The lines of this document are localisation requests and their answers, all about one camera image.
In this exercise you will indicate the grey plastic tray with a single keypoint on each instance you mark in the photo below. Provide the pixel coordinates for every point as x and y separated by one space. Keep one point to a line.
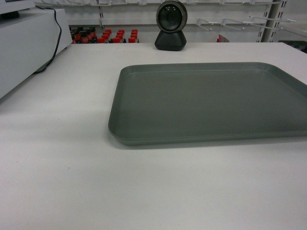
197 102

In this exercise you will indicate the white checkout counter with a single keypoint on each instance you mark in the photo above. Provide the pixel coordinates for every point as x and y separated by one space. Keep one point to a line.
60 169

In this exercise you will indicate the black round barcode scanner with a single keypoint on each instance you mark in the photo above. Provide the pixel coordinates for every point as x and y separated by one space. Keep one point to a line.
171 18

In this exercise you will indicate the white perforated shelf upright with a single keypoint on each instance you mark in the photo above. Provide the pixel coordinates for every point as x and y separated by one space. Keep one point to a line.
274 16

